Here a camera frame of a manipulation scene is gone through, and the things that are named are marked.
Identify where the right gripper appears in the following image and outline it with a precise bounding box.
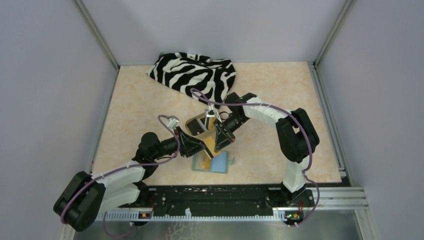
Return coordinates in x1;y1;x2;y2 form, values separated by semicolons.
213;114;250;153

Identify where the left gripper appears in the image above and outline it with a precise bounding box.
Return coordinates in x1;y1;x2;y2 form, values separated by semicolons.
152;126;207;160

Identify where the beige oval tray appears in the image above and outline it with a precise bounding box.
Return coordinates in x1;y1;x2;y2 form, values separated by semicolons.
185;113;216;139

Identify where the green card holder wallet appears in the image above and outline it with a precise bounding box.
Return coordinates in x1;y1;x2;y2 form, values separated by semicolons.
191;151;235;174

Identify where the yellow VIP card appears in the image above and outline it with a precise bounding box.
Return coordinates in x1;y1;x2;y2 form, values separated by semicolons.
196;157;211;170

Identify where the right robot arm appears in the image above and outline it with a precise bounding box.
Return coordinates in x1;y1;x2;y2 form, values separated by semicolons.
214;92;320;206

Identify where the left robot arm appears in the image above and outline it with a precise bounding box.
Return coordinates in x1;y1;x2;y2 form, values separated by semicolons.
53;126;213;232

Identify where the dark VIP card upper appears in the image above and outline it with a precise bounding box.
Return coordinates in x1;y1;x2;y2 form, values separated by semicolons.
195;117;214;132

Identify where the zebra striped cloth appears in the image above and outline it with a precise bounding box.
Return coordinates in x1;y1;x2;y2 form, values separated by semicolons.
146;52;237;103

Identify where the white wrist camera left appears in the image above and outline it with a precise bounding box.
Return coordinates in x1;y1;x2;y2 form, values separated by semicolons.
166;115;180;130

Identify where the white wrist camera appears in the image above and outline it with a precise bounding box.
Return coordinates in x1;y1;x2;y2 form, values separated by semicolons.
166;115;180;130
205;108;220;119

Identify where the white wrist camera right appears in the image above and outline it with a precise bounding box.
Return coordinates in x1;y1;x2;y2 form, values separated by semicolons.
205;108;220;119

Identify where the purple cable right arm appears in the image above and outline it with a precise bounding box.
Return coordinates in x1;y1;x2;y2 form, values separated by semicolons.
190;87;321;228

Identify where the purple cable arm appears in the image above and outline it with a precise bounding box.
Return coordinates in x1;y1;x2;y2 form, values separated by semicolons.
190;87;321;228
60;114;181;239

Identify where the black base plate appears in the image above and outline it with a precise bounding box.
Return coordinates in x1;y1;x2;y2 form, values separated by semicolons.
123;183;315;217

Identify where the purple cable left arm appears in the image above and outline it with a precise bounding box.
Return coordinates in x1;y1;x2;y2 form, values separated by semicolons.
60;114;181;239

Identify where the aluminium front rail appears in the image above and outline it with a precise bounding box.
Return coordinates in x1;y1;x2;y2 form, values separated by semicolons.
54;183;378;240

